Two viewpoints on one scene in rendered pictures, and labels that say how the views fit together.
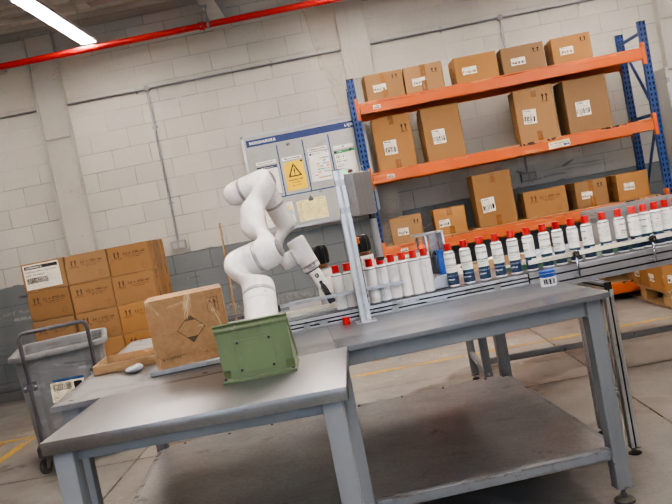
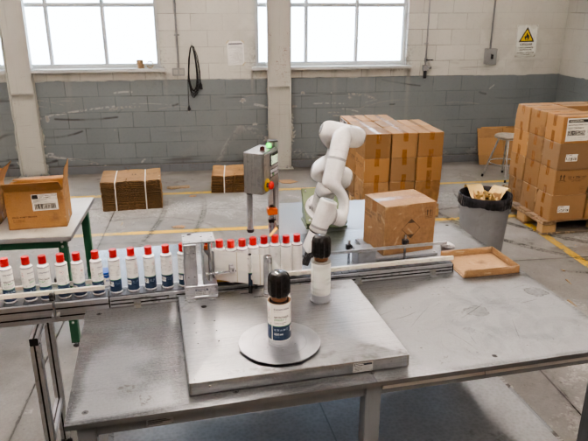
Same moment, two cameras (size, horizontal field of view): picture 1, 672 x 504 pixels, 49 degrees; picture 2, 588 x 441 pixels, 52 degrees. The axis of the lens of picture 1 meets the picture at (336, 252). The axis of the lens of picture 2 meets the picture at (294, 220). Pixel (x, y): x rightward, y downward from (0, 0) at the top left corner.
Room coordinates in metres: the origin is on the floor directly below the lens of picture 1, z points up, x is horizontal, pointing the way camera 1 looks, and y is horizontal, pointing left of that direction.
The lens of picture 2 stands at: (5.94, -0.42, 2.08)
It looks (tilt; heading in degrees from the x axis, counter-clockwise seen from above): 19 degrees down; 171
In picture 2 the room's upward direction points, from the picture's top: straight up
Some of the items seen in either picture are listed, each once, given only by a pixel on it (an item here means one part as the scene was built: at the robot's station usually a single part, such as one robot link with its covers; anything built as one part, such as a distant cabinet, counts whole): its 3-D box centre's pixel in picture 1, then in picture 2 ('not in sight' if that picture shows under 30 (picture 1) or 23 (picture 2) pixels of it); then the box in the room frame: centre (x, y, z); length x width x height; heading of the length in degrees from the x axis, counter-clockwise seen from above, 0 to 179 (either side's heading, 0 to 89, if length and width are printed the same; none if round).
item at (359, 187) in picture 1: (355, 194); (262, 169); (3.27, -0.13, 1.38); 0.17 x 0.10 x 0.19; 149
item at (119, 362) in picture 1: (133, 359); (479, 261); (3.28, 0.98, 0.85); 0.30 x 0.26 x 0.04; 94
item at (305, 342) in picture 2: not in sight; (279, 342); (3.96, -0.15, 0.89); 0.31 x 0.31 x 0.01
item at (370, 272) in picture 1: (372, 281); (263, 256); (3.35, -0.14, 0.98); 0.05 x 0.05 x 0.20
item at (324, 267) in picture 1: (324, 275); (320, 268); (3.62, 0.08, 1.03); 0.09 x 0.09 x 0.30
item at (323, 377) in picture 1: (220, 384); (349, 226); (2.54, 0.48, 0.81); 0.90 x 0.90 x 0.04; 88
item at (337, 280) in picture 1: (338, 287); (297, 254); (3.35, 0.02, 0.98); 0.05 x 0.05 x 0.20
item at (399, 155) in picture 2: not in sight; (386, 163); (-0.32, 1.64, 0.45); 1.20 x 0.84 x 0.89; 0
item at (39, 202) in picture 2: not in sight; (38, 192); (2.05, -1.42, 0.97); 0.51 x 0.39 x 0.37; 4
